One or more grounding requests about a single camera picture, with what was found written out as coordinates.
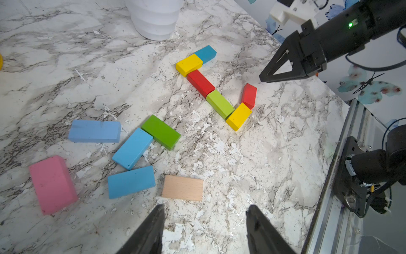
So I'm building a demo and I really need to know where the red block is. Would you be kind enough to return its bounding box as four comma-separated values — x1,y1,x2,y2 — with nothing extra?
187,70,215,98
241,83,258,110

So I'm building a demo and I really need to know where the light blue block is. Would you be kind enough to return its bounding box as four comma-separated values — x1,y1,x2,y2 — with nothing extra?
68,120,121,143
112,128,153,170

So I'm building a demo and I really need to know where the light blue block upper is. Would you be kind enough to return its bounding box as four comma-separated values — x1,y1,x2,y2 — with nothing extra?
68,120,121,143

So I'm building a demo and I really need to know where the aluminium front rail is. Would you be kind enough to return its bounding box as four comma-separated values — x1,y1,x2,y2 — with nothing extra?
301,99,386,254

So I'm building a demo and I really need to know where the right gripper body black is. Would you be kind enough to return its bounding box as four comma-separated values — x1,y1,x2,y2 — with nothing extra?
300,1,406,72

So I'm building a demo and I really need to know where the dark green block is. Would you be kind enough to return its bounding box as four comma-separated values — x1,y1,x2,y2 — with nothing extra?
141,115,181,150

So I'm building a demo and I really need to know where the blue block lower left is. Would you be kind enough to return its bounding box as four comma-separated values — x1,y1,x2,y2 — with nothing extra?
107,166,155,199

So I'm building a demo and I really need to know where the potted flower plant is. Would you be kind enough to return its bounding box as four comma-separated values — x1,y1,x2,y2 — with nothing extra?
125,0,184,41

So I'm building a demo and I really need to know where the yellow cup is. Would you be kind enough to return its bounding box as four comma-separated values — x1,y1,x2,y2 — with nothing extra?
0,54,4,71

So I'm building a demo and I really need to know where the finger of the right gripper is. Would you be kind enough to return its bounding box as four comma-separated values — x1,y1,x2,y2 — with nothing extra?
259,31,309,83

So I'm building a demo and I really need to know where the light blue block middle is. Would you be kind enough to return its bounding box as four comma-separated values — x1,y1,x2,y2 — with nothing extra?
112,128,153,170

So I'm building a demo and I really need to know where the teal block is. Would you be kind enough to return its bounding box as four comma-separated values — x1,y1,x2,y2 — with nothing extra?
194,45,217,64

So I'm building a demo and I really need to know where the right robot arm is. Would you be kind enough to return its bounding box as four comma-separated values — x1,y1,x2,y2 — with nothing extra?
260,1,406,218

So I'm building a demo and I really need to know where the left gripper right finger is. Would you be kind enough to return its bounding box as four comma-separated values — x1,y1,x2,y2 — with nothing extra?
246,205,295,254

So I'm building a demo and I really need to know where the yellow block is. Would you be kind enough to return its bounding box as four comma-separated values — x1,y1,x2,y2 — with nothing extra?
226,103,252,131
176,54,203,77

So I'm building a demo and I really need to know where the pink block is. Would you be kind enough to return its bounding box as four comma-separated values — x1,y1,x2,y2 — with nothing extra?
29,156,78,215

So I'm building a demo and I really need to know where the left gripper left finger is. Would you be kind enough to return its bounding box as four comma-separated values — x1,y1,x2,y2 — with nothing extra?
117,204,165,254

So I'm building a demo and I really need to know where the lime green block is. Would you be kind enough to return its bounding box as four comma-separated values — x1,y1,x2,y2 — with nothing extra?
206,90,234,120

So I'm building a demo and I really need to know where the natural wood block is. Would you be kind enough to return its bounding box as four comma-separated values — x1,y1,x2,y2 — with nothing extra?
161,175,204,201

